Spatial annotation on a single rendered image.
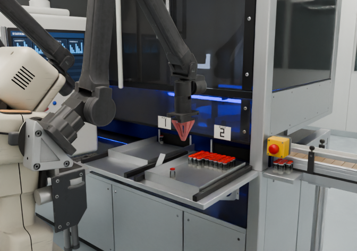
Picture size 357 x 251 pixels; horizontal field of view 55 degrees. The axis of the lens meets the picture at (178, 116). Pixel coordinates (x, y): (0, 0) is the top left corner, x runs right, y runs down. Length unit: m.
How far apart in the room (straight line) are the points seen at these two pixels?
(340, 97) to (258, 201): 4.67
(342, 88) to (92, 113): 5.44
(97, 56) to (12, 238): 0.52
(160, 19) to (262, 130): 0.67
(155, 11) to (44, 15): 0.97
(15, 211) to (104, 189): 1.23
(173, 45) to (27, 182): 0.56
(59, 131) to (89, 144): 1.22
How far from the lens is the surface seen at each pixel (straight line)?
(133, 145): 1.77
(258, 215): 1.56
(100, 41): 0.86
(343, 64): 6.03
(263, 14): 1.41
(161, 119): 1.73
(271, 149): 1.39
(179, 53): 1.06
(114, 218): 2.23
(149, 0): 0.96
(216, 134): 1.54
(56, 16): 1.89
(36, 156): 0.82
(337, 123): 6.15
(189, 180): 1.35
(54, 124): 0.82
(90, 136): 2.00
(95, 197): 2.32
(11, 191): 1.01
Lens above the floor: 1.38
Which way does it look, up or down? 11 degrees down
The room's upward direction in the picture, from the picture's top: straight up
